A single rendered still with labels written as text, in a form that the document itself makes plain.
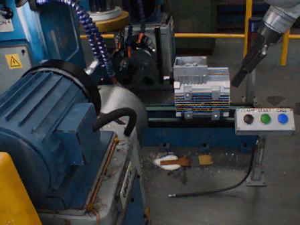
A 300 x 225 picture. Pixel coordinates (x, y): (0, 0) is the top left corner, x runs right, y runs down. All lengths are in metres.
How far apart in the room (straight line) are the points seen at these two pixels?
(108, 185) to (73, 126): 0.16
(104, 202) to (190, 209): 0.48
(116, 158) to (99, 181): 0.08
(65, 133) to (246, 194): 0.72
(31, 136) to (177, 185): 0.70
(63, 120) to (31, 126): 0.06
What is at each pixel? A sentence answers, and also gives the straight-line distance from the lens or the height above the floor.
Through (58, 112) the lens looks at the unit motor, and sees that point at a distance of 0.51.
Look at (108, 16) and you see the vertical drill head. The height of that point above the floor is 1.34.
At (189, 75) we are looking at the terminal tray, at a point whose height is 1.11.
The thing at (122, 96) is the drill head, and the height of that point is 1.15.
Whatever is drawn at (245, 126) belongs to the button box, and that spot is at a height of 1.05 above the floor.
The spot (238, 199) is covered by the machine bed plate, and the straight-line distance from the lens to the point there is 1.03.
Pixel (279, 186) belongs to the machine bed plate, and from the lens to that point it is 1.09.
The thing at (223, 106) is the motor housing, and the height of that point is 1.00.
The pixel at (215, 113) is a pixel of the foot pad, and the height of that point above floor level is 0.98.
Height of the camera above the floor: 1.56
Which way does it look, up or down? 31 degrees down
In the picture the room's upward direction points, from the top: 7 degrees counter-clockwise
